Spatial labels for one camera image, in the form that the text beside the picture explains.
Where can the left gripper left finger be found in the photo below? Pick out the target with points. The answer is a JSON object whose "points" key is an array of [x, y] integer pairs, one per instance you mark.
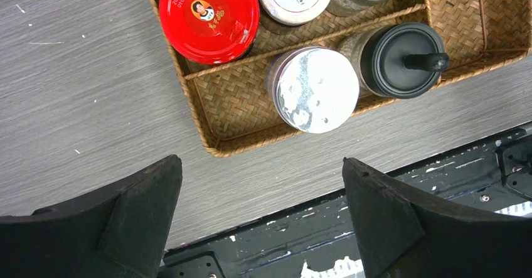
{"points": [[118, 230]]}

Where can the woven bamboo divided tray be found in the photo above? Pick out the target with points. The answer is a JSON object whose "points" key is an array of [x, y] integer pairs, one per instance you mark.
{"points": [[260, 71]]}

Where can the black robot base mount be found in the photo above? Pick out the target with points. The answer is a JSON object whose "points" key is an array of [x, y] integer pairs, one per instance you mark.
{"points": [[316, 238]]}

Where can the blue label seasoning jar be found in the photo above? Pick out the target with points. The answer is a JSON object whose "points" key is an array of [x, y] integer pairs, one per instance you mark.
{"points": [[313, 89]]}

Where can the red cap bottle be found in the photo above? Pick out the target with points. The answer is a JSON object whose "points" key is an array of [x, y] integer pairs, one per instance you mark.
{"points": [[210, 32]]}

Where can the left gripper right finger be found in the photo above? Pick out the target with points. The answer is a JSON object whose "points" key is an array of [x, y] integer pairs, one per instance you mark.
{"points": [[402, 231]]}

